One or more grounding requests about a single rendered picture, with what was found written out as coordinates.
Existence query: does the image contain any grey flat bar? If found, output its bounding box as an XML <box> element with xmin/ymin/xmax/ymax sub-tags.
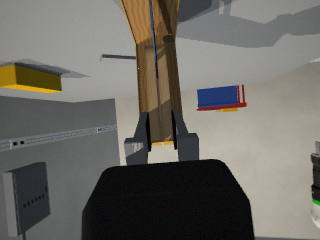
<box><xmin>100</xmin><ymin>55</ymin><xmax>136</xmax><ymax>65</ymax></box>

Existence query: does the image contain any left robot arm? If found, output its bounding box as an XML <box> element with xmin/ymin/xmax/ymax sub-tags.
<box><xmin>311</xmin><ymin>198</ymin><xmax>320</xmax><ymax>228</ymax></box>

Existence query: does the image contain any yellow rectangular block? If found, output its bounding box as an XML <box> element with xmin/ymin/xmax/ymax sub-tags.
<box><xmin>0</xmin><ymin>63</ymin><xmax>62</xmax><ymax>93</ymax></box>

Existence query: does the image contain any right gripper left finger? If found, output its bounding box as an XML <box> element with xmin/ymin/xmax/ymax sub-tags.
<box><xmin>123</xmin><ymin>112</ymin><xmax>152</xmax><ymax>165</ymax></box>

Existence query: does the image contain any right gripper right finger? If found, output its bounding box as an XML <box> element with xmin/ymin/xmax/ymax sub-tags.
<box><xmin>171</xmin><ymin>109</ymin><xmax>199</xmax><ymax>161</ymax></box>

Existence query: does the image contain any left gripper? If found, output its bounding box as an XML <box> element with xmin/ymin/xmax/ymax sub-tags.
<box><xmin>310</xmin><ymin>142</ymin><xmax>320</xmax><ymax>202</ymax></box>

